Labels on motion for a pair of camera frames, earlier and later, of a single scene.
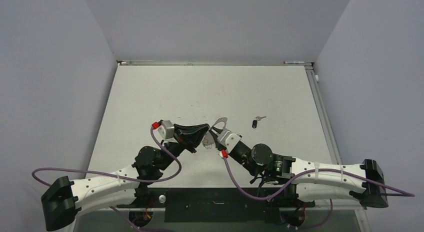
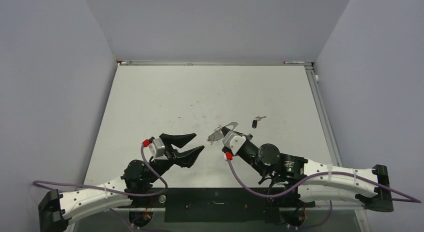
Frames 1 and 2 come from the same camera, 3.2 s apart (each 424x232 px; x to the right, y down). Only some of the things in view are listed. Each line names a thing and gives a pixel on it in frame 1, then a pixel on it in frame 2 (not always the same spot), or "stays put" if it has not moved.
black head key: x=254 y=122 stays put
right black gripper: x=218 y=144 → x=226 y=130
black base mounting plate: x=219 y=205 stays put
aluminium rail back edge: x=121 y=63 stays put
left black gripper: x=190 y=137 → x=182 y=159
